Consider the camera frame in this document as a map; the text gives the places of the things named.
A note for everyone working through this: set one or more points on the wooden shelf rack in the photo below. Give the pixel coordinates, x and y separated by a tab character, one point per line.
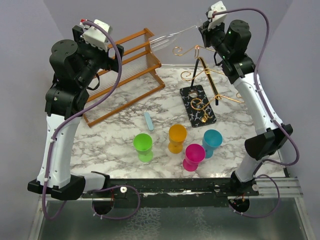
138	79

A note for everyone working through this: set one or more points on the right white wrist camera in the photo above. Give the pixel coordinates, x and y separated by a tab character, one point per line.
215	15

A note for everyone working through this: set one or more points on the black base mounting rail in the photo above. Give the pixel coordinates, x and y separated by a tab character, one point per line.
185	192

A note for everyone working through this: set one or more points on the light blue nail file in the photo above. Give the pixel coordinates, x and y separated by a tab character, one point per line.
148	121

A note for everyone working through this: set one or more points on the green plastic goblet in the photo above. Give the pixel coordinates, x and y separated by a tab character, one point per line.
143	144

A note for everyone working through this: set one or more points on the orange plastic goblet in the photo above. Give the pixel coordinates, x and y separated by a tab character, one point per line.
176	135

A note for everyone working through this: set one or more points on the blue plastic goblet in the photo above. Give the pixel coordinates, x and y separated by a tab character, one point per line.
212	139

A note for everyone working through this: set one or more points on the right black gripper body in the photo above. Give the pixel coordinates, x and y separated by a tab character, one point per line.
214	37

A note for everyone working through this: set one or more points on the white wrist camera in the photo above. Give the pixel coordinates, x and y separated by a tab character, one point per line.
95	37
215	15

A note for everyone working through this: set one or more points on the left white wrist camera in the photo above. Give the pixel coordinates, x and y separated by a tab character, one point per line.
95	37

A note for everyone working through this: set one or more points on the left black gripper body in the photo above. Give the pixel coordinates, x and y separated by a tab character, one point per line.
94	58

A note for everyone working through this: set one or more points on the pink plastic goblet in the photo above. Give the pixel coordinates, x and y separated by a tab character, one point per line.
194	155

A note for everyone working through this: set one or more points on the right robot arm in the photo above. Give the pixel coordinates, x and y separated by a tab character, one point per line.
271	134

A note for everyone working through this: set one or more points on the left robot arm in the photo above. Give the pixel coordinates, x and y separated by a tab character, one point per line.
75	63

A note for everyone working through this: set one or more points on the gold wire glass rack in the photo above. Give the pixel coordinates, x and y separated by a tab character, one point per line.
194	98

